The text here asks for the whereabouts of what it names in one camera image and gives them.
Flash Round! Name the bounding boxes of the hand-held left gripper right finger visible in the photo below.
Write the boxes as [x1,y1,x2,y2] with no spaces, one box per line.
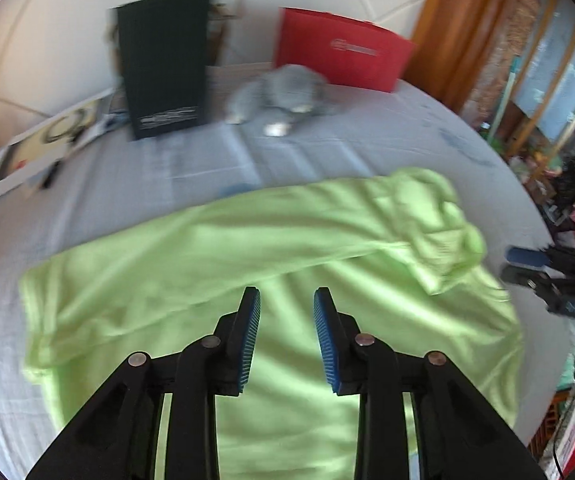
[313,287,548,480]

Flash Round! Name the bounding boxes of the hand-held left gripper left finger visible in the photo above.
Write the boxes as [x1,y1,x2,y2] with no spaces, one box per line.
[25,286,262,480]

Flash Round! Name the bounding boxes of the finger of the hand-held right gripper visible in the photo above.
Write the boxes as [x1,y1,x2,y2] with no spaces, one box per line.
[506,246,555,271]
[500,265,559,307]

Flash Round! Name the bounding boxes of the light green t-shirt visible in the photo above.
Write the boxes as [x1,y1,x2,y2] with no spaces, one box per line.
[18,167,524,480]

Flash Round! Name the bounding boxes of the pale green pole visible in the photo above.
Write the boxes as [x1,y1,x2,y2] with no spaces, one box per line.
[487,55,521,143]

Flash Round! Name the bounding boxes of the wooden headboard panel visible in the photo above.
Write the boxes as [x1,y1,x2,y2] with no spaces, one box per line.
[410,0,533,116]

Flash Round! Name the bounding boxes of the grey plush rabbit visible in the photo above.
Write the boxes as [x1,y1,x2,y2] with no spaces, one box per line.
[224,64,341,137]

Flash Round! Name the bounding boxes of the black marker pen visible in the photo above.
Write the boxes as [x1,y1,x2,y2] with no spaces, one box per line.
[40,160,63,191]

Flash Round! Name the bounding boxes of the black cardboard box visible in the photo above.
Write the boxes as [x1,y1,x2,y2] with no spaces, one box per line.
[110,0,213,142]

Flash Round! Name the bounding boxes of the red paper bag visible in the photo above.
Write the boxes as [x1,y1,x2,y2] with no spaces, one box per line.
[274,7,417,93]

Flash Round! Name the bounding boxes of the printed poster sheet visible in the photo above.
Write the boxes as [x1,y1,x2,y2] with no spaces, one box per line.
[0,87,131,221]

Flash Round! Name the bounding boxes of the white padded headboard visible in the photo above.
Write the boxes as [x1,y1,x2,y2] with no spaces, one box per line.
[0,0,441,126]

